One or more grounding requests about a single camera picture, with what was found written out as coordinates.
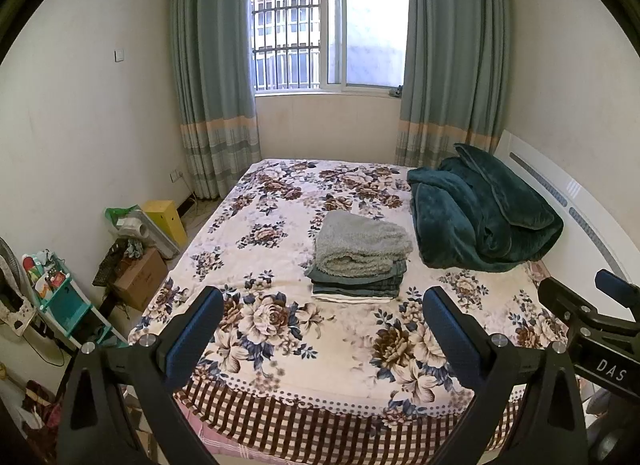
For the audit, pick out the white light switch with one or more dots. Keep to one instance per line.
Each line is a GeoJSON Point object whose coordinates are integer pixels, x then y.
{"type": "Point", "coordinates": [119, 55]}

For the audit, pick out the black mesh basket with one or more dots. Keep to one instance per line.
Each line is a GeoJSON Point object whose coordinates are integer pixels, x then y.
{"type": "Point", "coordinates": [107, 265]}

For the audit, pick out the window security grille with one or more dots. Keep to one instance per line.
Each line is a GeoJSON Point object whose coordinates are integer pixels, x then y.
{"type": "Point", "coordinates": [285, 30]}

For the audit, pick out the dark green folded pants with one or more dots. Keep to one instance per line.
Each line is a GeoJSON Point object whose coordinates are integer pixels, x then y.
{"type": "Point", "coordinates": [350, 286]}

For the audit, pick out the white plastic pipe fitting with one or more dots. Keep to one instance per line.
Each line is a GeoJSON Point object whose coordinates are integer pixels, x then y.
{"type": "Point", "coordinates": [135, 229]}

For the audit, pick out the teal storage rack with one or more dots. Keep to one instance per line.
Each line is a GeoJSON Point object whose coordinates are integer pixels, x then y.
{"type": "Point", "coordinates": [67, 302]}

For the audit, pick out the standing fan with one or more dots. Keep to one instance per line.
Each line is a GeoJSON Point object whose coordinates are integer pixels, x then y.
{"type": "Point", "coordinates": [10, 275]}

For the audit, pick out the white folded cloth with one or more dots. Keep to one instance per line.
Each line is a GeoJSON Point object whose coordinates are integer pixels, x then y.
{"type": "Point", "coordinates": [350, 298]}

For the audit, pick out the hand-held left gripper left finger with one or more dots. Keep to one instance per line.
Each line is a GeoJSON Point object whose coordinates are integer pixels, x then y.
{"type": "Point", "coordinates": [192, 340]}

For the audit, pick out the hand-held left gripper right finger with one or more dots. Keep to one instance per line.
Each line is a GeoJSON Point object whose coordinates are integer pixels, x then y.
{"type": "Point", "coordinates": [450, 340]}

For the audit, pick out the grey fluffy towel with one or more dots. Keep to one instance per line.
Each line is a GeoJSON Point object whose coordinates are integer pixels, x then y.
{"type": "Point", "coordinates": [360, 240]}

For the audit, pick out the dark red bag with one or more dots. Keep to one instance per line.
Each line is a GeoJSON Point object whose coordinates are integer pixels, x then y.
{"type": "Point", "coordinates": [42, 412]}

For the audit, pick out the yellow box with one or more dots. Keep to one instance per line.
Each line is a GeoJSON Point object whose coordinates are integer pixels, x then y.
{"type": "Point", "coordinates": [167, 217]}

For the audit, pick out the green plastic bag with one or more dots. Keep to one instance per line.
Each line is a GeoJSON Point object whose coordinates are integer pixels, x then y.
{"type": "Point", "coordinates": [117, 215]}

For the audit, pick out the pink striped bed sheet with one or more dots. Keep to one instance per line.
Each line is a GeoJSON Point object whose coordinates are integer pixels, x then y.
{"type": "Point", "coordinates": [210, 437]}

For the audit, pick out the teal striped curtain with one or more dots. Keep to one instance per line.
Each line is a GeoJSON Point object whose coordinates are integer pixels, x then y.
{"type": "Point", "coordinates": [450, 70]}
{"type": "Point", "coordinates": [210, 70]}

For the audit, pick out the floral printed blanket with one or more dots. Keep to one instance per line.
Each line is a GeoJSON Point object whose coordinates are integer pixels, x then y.
{"type": "Point", "coordinates": [280, 245]}

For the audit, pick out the white framed window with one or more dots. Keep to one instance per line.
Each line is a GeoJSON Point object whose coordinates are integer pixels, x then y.
{"type": "Point", "coordinates": [370, 30]}

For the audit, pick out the dark green quilt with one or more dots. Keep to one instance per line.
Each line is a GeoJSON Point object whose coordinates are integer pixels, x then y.
{"type": "Point", "coordinates": [475, 215]}

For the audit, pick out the long grey package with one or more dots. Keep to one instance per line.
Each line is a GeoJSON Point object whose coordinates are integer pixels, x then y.
{"type": "Point", "coordinates": [162, 240]}

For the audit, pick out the white headboard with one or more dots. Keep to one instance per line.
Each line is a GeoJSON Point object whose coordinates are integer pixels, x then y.
{"type": "Point", "coordinates": [550, 165]}

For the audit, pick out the small dark windowsill object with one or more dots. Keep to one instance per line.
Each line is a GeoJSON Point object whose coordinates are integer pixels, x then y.
{"type": "Point", "coordinates": [395, 92]}

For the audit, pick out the brown cardboard box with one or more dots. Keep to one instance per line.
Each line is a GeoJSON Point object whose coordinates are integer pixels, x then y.
{"type": "Point", "coordinates": [142, 277]}

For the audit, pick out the white wall socket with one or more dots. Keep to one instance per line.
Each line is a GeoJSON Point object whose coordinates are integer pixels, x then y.
{"type": "Point", "coordinates": [175, 176]}

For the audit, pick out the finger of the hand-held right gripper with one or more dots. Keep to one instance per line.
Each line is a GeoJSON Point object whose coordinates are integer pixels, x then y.
{"type": "Point", "coordinates": [560, 297]}
{"type": "Point", "coordinates": [620, 292]}

